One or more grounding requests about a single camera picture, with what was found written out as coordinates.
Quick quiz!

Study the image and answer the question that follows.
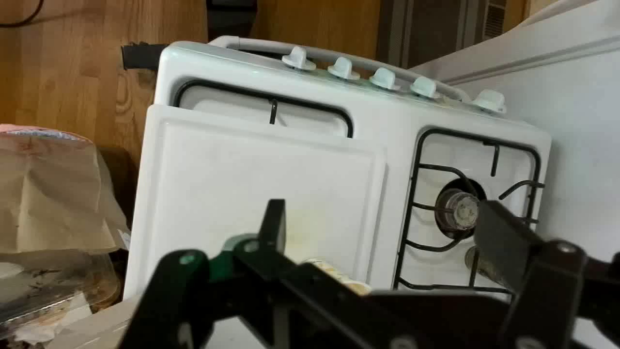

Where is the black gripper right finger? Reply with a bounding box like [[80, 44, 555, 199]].
[[474, 199, 620, 349]]

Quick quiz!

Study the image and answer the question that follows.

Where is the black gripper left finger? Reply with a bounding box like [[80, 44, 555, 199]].
[[119, 197, 390, 349]]

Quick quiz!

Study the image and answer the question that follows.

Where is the round stove burner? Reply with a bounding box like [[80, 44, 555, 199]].
[[435, 179, 487, 240]]

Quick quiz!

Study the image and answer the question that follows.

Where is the black stove grate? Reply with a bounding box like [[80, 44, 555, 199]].
[[394, 125, 545, 296], [171, 77, 357, 139]]

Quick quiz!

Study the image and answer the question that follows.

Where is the white stove knob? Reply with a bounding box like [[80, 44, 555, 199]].
[[369, 65, 402, 90], [282, 44, 319, 73], [472, 86, 508, 116], [410, 73, 443, 100], [326, 55, 363, 83]]

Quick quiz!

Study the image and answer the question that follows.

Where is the white gas stove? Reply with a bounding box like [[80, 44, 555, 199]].
[[123, 34, 555, 306]]

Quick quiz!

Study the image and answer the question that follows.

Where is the black stand foot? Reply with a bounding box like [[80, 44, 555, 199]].
[[121, 40, 169, 71], [204, 0, 260, 38]]

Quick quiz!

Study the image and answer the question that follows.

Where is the brown paper bag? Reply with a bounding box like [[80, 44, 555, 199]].
[[0, 121, 133, 259]]

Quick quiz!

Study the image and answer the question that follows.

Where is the crumpled plastic wrap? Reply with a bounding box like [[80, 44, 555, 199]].
[[0, 247, 125, 344]]

